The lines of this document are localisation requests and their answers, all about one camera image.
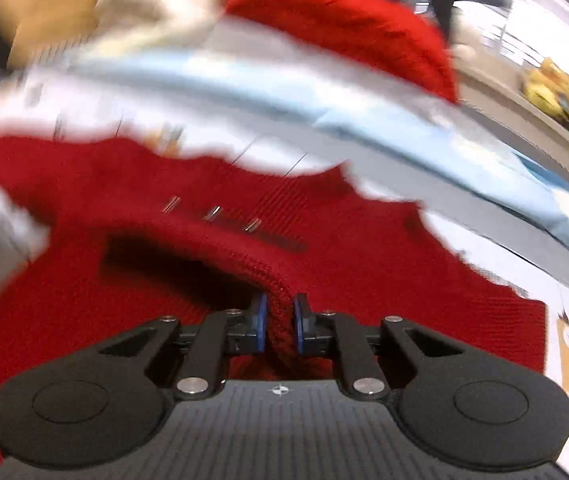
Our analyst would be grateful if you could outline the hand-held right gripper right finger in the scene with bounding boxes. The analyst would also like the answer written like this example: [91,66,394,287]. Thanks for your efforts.
[291,292,465,401]

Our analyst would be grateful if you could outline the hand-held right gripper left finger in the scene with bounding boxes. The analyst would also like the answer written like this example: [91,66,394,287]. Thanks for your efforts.
[97,292,269,402]

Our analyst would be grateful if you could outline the red knit sweater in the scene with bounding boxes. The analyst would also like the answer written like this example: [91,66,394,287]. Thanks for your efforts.
[0,135,550,480]

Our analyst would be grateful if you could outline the light blue bed sheet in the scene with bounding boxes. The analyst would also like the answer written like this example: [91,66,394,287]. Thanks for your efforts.
[64,50,569,246]

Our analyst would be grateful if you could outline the printed blanket with deer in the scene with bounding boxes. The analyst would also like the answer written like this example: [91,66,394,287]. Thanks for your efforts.
[0,67,569,480]

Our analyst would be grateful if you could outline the beige window ledge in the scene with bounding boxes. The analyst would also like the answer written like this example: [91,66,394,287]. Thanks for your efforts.
[457,65,569,173]

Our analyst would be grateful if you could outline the red cushion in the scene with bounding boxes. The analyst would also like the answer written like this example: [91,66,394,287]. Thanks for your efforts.
[224,0,460,103]

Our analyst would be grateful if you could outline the beige folded blanket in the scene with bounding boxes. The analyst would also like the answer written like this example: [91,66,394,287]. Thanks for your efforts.
[94,0,255,56]

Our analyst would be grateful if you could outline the yellow plush toys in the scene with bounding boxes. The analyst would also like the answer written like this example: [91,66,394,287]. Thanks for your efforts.
[521,57,569,127]

